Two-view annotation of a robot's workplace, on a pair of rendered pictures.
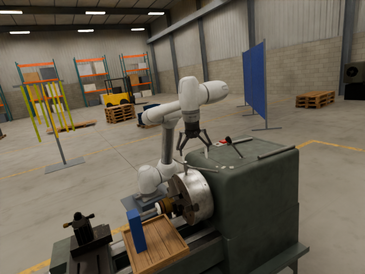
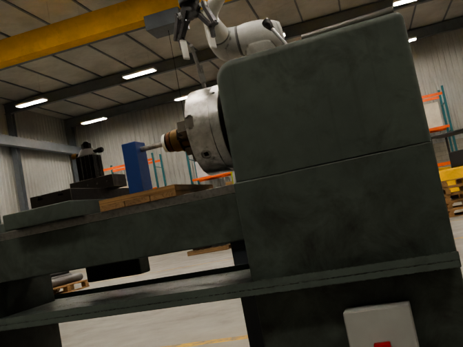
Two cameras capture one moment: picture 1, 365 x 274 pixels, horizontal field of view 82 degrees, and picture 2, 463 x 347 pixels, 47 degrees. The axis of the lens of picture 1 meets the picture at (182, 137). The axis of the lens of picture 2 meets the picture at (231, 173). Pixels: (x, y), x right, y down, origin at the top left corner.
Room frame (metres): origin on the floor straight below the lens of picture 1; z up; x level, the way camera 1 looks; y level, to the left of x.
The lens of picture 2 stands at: (-0.27, -1.28, 0.75)
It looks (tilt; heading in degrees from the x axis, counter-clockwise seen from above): 5 degrees up; 42
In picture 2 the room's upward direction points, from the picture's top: 11 degrees counter-clockwise
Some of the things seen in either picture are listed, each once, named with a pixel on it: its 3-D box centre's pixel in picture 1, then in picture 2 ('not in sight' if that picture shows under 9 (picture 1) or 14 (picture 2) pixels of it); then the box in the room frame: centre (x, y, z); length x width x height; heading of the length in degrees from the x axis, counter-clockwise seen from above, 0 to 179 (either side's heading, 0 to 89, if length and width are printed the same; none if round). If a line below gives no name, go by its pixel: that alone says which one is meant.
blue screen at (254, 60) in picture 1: (252, 82); not in sight; (7.62, -2.72, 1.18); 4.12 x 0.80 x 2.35; 170
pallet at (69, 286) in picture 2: not in sight; (51, 291); (4.63, 8.16, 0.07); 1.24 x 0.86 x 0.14; 24
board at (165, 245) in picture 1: (152, 241); (160, 197); (1.01, 0.26, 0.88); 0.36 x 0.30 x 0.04; 24
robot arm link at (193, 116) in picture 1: (190, 115); not in sight; (1.03, -0.06, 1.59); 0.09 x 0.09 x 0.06
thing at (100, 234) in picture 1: (91, 240); (98, 184); (0.96, 0.57, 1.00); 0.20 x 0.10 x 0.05; 114
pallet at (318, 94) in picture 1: (315, 99); not in sight; (7.78, -5.13, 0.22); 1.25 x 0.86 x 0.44; 121
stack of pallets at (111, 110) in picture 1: (120, 113); (441, 199); (10.50, 2.90, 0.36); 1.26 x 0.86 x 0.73; 130
